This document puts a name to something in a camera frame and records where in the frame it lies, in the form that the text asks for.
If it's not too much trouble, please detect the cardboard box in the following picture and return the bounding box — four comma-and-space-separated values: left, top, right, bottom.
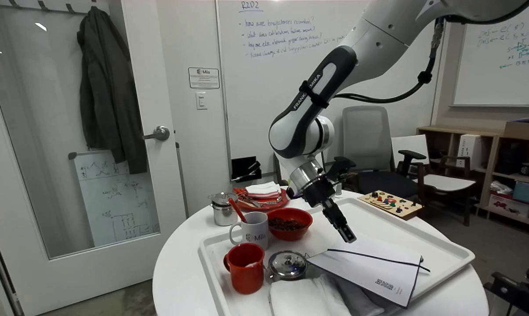
502, 120, 529, 142

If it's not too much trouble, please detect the red mug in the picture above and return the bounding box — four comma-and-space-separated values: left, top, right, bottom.
221, 242, 267, 295

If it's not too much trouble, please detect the wooden toy board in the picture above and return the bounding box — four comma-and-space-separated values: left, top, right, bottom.
358, 188, 425, 221

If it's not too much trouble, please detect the silver door handle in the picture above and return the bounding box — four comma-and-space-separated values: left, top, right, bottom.
142, 125, 172, 144

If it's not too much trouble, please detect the coat hook rail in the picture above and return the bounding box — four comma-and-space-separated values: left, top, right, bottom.
0, 0, 77, 14

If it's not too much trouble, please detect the chair with white seat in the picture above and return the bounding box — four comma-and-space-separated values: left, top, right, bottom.
390, 134, 479, 227

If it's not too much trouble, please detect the grey office chair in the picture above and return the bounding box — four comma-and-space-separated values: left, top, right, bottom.
326, 104, 428, 199

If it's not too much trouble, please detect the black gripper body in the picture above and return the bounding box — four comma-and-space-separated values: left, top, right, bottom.
297, 174, 344, 211

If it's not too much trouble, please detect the dark hanging jacket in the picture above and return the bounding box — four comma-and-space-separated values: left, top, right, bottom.
75, 5, 149, 176

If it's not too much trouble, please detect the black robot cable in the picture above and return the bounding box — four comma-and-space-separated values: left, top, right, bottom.
332, 0, 529, 106

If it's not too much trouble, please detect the white light switch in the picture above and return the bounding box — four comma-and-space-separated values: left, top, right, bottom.
193, 90, 209, 113

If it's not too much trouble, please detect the white wall sign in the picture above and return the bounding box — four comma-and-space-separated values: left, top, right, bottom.
186, 65, 221, 92

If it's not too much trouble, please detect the small metal jar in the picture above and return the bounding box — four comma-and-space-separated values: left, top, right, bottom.
209, 190, 239, 228

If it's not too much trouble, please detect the blue notebook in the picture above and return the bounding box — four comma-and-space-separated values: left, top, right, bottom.
305, 234, 432, 311

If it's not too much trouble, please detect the white and red box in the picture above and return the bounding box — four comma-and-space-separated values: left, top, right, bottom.
488, 192, 529, 220

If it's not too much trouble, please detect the red bowl with beans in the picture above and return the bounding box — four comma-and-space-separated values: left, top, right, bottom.
267, 207, 314, 242

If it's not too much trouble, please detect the white mug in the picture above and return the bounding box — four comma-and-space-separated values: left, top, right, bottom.
226, 209, 270, 250

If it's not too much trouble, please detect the white plastic tray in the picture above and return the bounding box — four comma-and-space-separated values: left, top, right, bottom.
196, 195, 476, 316

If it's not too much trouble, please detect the red plastic utensil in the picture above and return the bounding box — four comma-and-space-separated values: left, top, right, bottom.
226, 197, 249, 225

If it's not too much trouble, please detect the framed wall whiteboard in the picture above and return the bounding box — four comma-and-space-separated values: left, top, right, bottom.
451, 5, 529, 109

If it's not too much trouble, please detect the wooden shelf unit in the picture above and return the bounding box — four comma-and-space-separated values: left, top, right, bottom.
418, 120, 529, 232

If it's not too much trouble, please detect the large wall whiteboard with writing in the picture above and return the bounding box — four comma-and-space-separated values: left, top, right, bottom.
214, 0, 446, 178

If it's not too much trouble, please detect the small leaning whiteboard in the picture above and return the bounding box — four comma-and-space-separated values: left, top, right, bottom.
70, 148, 161, 250

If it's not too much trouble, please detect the white napkin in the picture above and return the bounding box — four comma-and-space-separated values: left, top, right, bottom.
244, 181, 284, 199

